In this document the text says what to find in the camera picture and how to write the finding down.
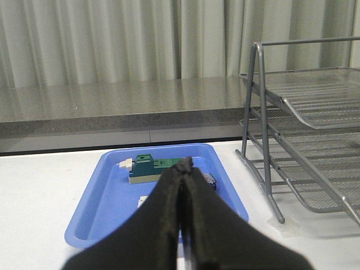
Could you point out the blue plastic tray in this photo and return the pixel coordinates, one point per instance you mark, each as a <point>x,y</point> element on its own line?
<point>109,199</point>

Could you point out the red emergency stop button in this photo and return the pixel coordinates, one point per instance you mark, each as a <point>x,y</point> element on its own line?
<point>210,180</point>

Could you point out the grey stone counter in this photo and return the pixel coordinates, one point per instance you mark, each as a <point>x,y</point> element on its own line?
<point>126,105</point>

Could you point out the white grey electrical block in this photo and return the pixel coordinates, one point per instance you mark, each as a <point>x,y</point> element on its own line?
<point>141,200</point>

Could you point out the silver wire rack frame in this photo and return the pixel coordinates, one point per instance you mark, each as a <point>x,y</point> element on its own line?
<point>261,142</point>

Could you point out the silver mesh tray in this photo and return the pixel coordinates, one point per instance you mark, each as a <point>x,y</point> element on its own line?
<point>339,192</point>
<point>335,152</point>
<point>325,98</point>

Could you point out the green terminal block component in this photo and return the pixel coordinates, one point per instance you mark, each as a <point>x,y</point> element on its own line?
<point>144,168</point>

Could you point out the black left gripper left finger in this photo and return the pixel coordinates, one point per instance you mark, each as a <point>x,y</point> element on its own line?
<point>147,240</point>

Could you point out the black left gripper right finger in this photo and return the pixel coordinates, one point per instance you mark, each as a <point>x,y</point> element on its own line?
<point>215,237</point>

